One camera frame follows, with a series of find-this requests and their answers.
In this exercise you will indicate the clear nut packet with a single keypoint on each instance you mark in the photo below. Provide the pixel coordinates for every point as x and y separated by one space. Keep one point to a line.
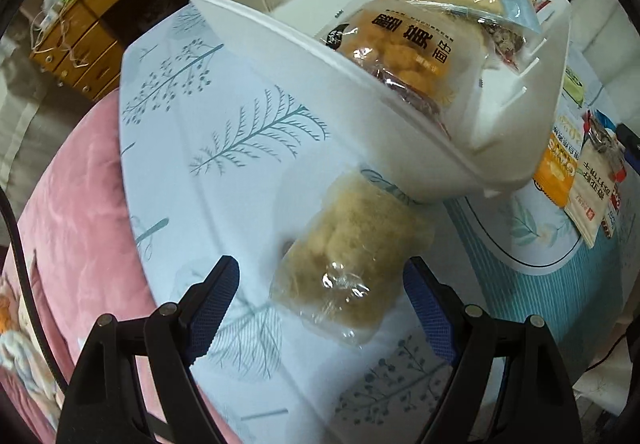
505 41

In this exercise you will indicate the white plastic bin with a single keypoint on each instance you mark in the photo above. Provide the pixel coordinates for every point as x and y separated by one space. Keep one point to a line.
350 124

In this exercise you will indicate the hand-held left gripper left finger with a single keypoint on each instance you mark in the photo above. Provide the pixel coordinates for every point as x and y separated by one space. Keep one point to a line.
210 314

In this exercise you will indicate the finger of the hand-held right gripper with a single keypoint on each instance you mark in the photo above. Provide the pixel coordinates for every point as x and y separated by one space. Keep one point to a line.
630 138

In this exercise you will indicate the orange bread packet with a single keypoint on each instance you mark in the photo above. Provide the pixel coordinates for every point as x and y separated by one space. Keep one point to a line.
395 44

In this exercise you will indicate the orange snack packet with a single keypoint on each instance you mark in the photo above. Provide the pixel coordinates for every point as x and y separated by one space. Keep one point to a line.
552 169

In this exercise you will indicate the pink blanket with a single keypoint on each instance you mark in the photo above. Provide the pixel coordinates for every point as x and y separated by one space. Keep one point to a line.
65 199

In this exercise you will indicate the red and white snack packet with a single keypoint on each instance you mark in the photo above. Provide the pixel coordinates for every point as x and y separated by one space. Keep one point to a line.
614 209

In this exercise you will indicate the wooden desk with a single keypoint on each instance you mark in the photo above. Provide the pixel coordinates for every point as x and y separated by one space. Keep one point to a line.
100 34

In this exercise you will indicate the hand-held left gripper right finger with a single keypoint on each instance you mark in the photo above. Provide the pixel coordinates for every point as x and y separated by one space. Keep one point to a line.
430 319

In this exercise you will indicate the lace cloth covered furniture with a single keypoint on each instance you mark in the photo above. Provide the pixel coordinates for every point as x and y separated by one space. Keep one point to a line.
25 124

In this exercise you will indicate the green snack packet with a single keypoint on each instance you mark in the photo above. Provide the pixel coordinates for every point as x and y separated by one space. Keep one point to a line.
574 86

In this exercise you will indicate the tree print tablecloth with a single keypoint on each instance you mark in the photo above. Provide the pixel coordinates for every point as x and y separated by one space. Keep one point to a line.
200 99

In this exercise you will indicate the beige snack packet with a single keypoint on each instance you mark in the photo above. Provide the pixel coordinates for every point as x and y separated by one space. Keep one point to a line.
590 196

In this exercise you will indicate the small clear pastry packet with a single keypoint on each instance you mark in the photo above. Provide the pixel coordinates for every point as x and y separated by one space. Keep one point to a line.
345 264

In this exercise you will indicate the cartoon print pillow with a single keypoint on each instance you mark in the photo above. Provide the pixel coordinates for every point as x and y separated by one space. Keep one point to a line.
20 354

